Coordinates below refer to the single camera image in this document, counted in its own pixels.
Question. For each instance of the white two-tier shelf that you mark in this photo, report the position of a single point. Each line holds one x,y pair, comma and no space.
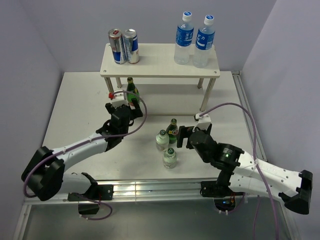
168,89

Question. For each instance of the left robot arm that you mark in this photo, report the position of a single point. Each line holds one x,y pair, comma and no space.
45,175

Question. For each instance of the dark green glass bottle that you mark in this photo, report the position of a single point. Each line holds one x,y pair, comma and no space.
172,131
132,92

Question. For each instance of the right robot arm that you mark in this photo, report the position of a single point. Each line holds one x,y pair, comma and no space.
240,173

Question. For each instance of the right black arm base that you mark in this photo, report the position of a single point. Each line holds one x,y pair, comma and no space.
226,198

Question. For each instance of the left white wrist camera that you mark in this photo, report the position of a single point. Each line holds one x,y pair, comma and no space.
118,99

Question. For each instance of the clear glass bottle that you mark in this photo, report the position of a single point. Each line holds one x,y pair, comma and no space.
169,158
162,140

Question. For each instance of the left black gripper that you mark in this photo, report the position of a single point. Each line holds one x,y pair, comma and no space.
136,112

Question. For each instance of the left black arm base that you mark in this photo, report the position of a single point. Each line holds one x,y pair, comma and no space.
100,192

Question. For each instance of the aluminium side rail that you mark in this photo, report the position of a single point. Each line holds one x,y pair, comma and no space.
260,152

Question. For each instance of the water bottle blue label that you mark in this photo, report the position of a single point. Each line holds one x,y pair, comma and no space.
183,39
204,41

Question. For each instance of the aluminium front rail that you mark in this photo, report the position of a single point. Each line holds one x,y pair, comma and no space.
154,190

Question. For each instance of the silver-top energy drink can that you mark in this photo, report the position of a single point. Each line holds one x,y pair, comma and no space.
131,46

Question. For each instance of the red-top energy drink can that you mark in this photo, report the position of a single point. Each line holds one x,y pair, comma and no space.
117,46

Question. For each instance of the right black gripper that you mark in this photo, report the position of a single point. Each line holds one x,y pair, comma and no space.
183,132

